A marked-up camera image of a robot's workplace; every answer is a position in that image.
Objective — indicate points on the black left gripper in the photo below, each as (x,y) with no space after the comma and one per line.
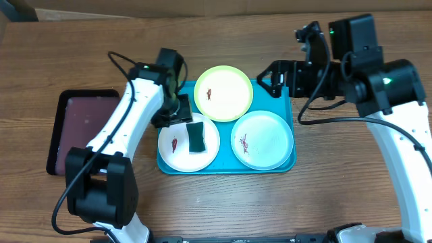
(183,113)

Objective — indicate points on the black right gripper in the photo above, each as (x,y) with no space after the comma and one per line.
(292,69)

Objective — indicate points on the green scrubbing sponge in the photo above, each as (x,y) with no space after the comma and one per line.
(196,137)

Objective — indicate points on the white plate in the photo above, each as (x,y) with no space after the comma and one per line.
(173,146)

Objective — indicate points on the yellow plate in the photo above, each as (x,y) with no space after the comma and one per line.
(223,93)

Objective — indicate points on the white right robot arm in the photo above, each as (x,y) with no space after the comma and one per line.
(390,100)

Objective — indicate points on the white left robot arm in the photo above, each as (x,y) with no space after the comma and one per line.
(101,187)

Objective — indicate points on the blue plastic tray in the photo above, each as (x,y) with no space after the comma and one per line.
(226,161)

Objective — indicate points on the black tray of brown water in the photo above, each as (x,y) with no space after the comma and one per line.
(80,116)

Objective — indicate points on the light blue plate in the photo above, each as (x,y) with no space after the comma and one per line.
(262,140)

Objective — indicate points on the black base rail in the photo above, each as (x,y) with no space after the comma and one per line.
(298,238)

